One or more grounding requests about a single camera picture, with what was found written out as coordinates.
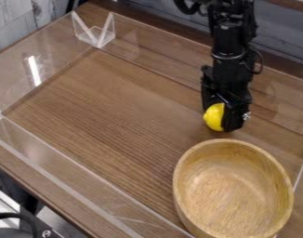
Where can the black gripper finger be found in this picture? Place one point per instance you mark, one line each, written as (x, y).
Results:
(235, 114)
(208, 97)

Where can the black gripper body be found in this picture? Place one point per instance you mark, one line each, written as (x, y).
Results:
(228, 81)

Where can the yellow lemon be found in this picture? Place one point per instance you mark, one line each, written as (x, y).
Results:
(214, 117)

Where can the brown wooden bowl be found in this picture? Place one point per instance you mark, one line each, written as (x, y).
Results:
(232, 191)

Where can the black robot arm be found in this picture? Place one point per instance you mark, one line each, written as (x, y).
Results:
(236, 61)

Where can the clear acrylic tray wall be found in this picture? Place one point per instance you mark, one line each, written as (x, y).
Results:
(96, 121)

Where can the clear acrylic corner bracket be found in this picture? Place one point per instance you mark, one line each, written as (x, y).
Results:
(96, 36)

